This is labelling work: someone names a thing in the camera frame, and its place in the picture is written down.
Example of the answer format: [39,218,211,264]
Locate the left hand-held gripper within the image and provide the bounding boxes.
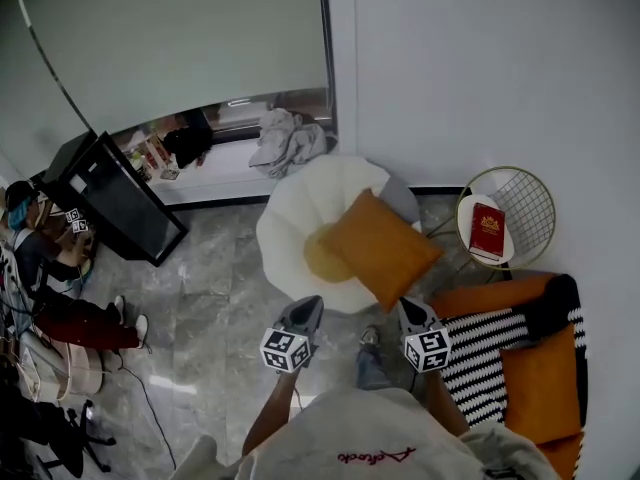
[258,294,326,374]

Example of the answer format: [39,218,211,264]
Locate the beige round stool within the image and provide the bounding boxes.
[19,327,106,402]

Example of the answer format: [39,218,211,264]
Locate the person's right forearm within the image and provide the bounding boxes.
[424,367,471,437]

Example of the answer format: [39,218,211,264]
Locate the pile of colourful small boxes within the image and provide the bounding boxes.
[127,135,181,182]

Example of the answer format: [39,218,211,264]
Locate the person's left forearm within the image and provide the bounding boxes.
[242,370,301,457]

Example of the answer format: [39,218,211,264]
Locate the black bag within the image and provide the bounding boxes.
[162,107,214,170]

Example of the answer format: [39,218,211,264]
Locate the black office chair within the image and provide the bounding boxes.
[0,397,117,474]

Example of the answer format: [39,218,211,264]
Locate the white beanbag chair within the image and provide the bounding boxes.
[255,155,424,314]

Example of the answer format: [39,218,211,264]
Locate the orange sofa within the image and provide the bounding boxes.
[428,273,556,319]

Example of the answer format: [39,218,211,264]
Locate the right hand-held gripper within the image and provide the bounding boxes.
[397,296,454,375]

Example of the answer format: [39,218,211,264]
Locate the black floor cable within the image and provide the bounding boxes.
[119,362,179,469]

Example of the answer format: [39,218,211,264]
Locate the red hardcover book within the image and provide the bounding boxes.
[468,201,506,263]

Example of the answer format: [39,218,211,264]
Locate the grey crumpled clothes pile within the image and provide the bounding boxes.
[248,107,329,179]

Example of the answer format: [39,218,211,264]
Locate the white roller blind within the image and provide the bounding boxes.
[14,0,331,134]
[0,0,96,179]

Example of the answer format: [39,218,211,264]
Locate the person's blue jeans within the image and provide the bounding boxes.
[355,342,396,392]

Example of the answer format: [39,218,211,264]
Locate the black glass door cabinet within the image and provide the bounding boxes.
[42,130,190,268]

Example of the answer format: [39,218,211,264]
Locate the gold wire round side table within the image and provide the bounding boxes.
[424,166,557,289]

